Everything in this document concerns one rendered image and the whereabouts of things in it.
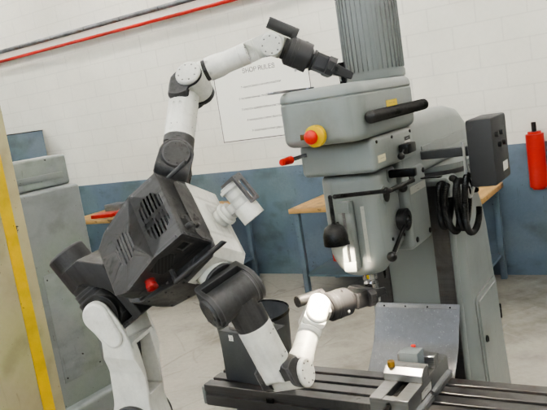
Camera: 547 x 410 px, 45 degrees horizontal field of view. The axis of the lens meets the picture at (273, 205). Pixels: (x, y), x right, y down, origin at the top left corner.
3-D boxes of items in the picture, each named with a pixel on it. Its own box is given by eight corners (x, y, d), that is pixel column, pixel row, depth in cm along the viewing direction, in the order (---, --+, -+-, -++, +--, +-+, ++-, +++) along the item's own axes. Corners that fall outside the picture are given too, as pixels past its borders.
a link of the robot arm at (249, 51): (285, 50, 192) (242, 67, 194) (285, 47, 201) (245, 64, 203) (277, 28, 191) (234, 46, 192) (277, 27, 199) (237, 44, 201)
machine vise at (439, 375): (414, 425, 186) (410, 390, 184) (367, 418, 194) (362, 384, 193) (453, 374, 214) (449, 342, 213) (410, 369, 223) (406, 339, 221)
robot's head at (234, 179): (233, 218, 174) (250, 203, 169) (212, 193, 174) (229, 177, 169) (245, 209, 179) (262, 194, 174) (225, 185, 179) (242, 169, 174)
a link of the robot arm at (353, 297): (376, 282, 200) (347, 293, 193) (380, 312, 201) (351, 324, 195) (349, 277, 210) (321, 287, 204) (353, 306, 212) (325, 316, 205)
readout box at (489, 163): (501, 185, 200) (494, 116, 197) (471, 187, 205) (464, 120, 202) (514, 174, 217) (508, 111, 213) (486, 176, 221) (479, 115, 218)
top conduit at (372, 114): (377, 123, 175) (375, 110, 174) (362, 124, 177) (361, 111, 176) (429, 108, 212) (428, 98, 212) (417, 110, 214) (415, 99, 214)
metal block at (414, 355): (419, 372, 202) (417, 354, 201) (400, 370, 205) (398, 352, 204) (425, 365, 206) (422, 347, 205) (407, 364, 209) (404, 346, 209)
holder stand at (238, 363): (272, 389, 225) (263, 333, 222) (226, 379, 239) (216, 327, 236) (293, 374, 234) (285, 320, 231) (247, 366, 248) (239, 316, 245)
